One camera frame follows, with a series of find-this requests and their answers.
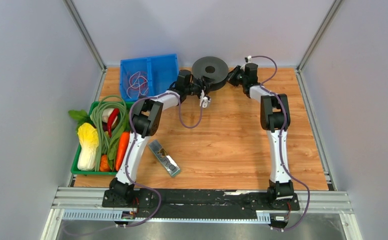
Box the dark grey cable spool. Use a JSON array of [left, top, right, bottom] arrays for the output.
[[191, 56, 229, 92]]

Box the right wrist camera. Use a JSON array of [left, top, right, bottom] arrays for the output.
[[244, 55, 252, 63]]

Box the small orange toy pumpkin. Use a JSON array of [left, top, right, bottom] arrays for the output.
[[99, 154, 111, 172]]

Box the blue divided plastic bin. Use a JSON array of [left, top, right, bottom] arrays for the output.
[[120, 54, 179, 102]]

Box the aluminium frame rail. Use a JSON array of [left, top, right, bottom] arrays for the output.
[[41, 187, 362, 240]]

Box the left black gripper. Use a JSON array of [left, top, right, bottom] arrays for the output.
[[185, 76, 216, 101]]

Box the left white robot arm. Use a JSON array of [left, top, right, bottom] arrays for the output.
[[102, 69, 214, 208]]

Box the white thin cable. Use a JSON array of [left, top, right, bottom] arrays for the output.
[[127, 71, 150, 99]]

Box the white toy mushroom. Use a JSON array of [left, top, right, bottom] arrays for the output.
[[102, 108, 119, 131]]

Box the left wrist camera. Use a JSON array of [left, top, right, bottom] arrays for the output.
[[199, 91, 211, 109]]

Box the green vegetable crate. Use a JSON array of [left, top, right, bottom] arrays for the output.
[[69, 101, 132, 175]]

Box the red thin cable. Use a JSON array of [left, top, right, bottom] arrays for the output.
[[127, 71, 150, 100]]

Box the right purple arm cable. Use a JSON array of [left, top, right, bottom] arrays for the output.
[[250, 55, 311, 233]]

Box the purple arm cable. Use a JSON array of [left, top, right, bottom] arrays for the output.
[[250, 55, 311, 233], [114, 94, 204, 229]]

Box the red toy chili pepper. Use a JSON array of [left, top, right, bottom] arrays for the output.
[[107, 108, 120, 138]]

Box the toy napa cabbage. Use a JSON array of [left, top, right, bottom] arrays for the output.
[[77, 123, 99, 171]]

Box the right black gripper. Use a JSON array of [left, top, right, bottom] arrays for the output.
[[222, 65, 247, 87]]

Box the grey circuit board strip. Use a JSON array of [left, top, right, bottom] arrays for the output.
[[148, 140, 181, 178]]

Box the green toy leafy vegetable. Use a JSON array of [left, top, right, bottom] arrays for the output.
[[68, 109, 93, 131]]

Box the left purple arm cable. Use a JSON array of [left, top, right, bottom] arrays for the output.
[[114, 94, 204, 229]]

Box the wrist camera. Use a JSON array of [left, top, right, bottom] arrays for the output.
[[199, 91, 211, 109], [244, 55, 252, 63]]

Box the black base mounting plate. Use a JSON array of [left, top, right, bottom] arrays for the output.
[[113, 188, 300, 220]]

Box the orange toy carrot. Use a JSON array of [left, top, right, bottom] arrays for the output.
[[115, 131, 130, 171]]

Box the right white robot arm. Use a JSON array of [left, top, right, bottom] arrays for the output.
[[227, 63, 294, 210]]

